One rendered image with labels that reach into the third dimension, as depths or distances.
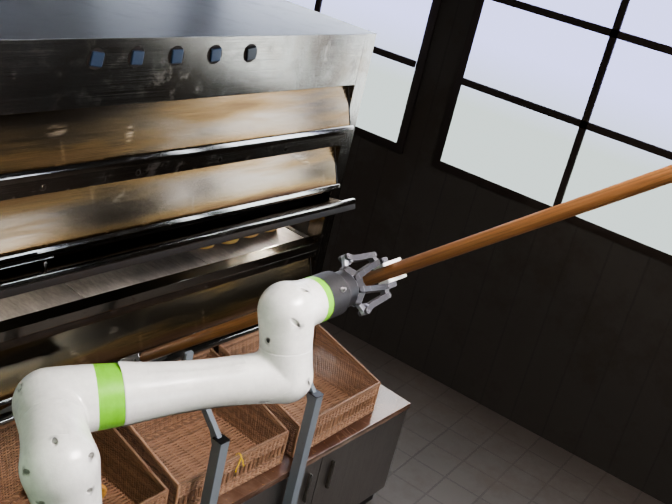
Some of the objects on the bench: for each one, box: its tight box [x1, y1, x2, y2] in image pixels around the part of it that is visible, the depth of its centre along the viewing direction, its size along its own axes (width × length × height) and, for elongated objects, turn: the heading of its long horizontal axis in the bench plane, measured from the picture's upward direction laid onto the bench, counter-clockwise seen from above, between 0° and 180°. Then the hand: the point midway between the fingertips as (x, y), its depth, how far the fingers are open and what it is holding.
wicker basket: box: [0, 421, 169, 504], centre depth 293 cm, size 49×56×28 cm
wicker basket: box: [101, 348, 289, 504], centre depth 338 cm, size 49×56×28 cm
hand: (390, 271), depth 197 cm, fingers closed on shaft, 3 cm apart
